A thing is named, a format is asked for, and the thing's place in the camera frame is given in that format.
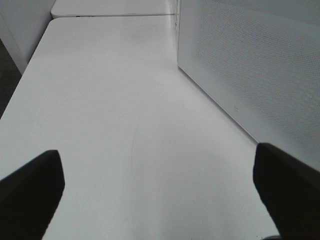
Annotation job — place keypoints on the white microwave door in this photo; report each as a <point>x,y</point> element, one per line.
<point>259,60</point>

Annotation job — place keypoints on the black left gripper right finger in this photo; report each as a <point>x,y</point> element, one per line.
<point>290,191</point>

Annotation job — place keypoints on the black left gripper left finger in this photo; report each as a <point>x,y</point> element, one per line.
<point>30,196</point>

